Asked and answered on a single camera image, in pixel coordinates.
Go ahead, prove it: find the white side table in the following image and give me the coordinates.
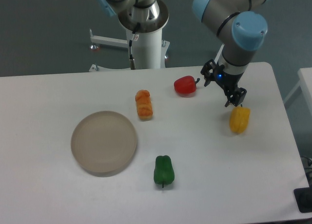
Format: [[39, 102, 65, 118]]
[[283, 67, 312, 108]]

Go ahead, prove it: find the green bell pepper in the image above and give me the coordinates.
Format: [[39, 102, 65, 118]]
[[153, 155, 175, 188]]

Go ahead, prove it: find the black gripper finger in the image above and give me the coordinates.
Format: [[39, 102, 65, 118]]
[[200, 59, 216, 87], [225, 87, 247, 107]]

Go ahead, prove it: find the red bell pepper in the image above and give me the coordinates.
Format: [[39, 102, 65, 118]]
[[174, 75, 200, 95]]

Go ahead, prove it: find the beige round plate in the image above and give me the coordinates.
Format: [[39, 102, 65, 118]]
[[71, 111, 137, 177]]

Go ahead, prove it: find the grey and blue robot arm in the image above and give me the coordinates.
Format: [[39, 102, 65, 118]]
[[98, 0, 268, 106]]

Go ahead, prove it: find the orange bread loaf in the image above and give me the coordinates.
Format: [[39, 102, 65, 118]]
[[135, 90, 153, 120]]

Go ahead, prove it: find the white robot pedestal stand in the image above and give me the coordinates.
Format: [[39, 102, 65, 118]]
[[88, 0, 171, 73]]

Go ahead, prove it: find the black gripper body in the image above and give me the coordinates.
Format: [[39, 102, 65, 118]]
[[213, 64, 243, 94]]

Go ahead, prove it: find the black device at table edge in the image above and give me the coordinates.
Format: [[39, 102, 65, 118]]
[[293, 187, 312, 213]]

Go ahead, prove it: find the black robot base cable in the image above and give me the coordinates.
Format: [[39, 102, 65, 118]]
[[128, 22, 141, 70]]

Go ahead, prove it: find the yellow bell pepper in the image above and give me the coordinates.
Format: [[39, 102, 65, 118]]
[[229, 106, 251, 134]]

